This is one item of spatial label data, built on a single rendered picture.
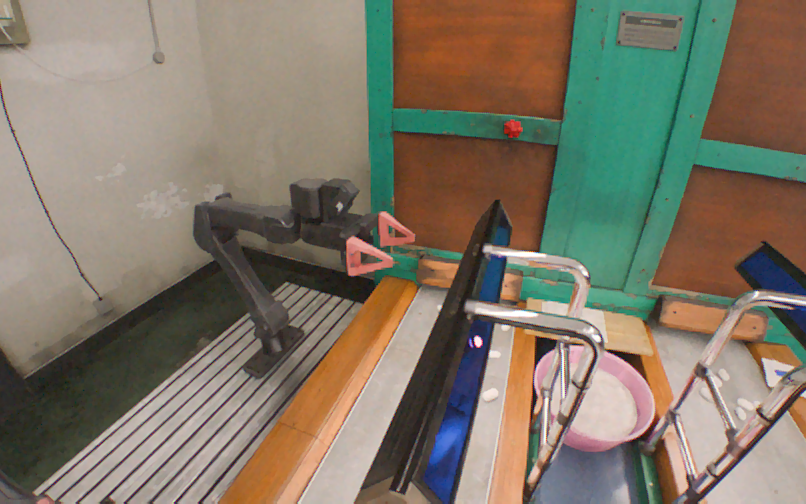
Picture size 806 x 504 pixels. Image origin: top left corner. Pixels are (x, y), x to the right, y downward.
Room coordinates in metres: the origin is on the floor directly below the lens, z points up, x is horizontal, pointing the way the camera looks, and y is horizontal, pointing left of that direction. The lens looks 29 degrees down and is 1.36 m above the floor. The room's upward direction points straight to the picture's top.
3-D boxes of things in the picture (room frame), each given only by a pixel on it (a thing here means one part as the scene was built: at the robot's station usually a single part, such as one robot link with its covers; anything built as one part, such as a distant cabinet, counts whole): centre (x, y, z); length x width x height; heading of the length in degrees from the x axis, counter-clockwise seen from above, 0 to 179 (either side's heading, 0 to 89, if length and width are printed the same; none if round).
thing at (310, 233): (0.61, 0.16, 1.08); 0.07 x 0.06 x 0.07; 67
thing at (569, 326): (0.37, -0.17, 0.90); 0.20 x 0.19 x 0.45; 161
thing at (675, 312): (0.61, -0.83, 0.83); 0.30 x 0.06 x 0.07; 71
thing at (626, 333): (0.68, -0.49, 0.77); 0.33 x 0.15 x 0.01; 71
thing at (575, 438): (0.47, -0.42, 0.72); 0.27 x 0.27 x 0.10
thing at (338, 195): (0.59, 0.11, 1.13); 0.07 x 0.06 x 0.11; 157
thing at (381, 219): (0.59, 0.03, 1.07); 0.09 x 0.07 x 0.07; 67
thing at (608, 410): (0.47, -0.42, 0.71); 0.22 x 0.22 x 0.06
